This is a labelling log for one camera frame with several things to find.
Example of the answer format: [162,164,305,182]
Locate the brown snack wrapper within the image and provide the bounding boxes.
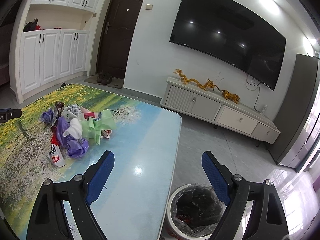
[55,101,64,116]

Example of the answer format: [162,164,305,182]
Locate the white tissue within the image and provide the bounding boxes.
[62,118,82,140]

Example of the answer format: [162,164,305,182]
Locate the white printed plastic bag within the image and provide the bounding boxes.
[62,103,81,120]

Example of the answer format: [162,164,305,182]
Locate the black wall television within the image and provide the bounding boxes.
[169,0,286,90]

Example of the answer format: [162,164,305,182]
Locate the door mat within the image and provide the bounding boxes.
[84,75,124,89]

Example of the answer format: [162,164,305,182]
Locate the golden dragon figurine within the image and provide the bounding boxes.
[174,69,215,90]

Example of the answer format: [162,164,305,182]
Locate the white wall cabinets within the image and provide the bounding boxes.
[9,0,99,103]

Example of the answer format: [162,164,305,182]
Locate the golden tiger figurine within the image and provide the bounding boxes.
[215,85,241,104]

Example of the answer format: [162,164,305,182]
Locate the dark brown entrance door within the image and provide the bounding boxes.
[97,0,143,79]

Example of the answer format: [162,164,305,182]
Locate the red white torn carton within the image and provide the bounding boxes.
[101,129,112,139]

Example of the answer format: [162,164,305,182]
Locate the light switch plate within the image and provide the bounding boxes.
[145,4,153,11]

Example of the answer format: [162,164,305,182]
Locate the grey refrigerator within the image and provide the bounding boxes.
[266,54,319,172]

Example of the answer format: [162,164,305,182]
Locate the pair of dark shoes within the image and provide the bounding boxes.
[97,72,112,85]

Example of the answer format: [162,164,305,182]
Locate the white tv cabinet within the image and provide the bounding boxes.
[160,76,280,145]

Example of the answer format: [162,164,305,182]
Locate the red white snack wrapper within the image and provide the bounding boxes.
[48,133,65,167]

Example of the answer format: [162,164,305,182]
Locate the green plastic bag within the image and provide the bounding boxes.
[78,109,116,145]

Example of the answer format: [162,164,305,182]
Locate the purple plastic wrapper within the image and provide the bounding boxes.
[56,116,89,158]

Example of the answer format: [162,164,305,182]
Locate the red paper box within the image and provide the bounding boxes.
[79,107,101,121]

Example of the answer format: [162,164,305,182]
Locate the white trash bin with liner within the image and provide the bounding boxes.
[164,184,226,239]

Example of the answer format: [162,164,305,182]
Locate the small purple wrapper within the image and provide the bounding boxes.
[39,108,54,125]

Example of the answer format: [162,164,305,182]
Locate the landscape print table mat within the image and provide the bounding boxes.
[1,84,182,239]

